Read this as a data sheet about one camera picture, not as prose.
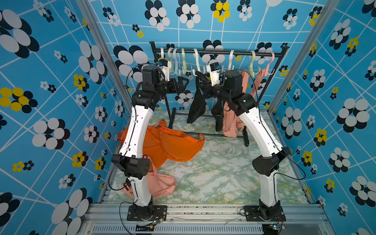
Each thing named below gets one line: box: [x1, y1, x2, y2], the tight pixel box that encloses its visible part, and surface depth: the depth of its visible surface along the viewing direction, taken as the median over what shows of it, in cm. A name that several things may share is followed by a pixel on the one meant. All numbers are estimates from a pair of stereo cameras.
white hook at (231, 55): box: [228, 49, 235, 71], surface depth 68 cm
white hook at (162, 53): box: [160, 47, 165, 60], surface depth 70 cm
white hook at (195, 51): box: [192, 48, 201, 77], surface depth 70 cm
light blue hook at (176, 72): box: [173, 47, 182, 76], surface depth 75 cm
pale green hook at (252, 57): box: [248, 50, 261, 78], surface depth 72 cm
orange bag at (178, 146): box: [158, 126, 206, 163], surface depth 96 cm
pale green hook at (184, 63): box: [181, 47, 193, 75], surface depth 75 cm
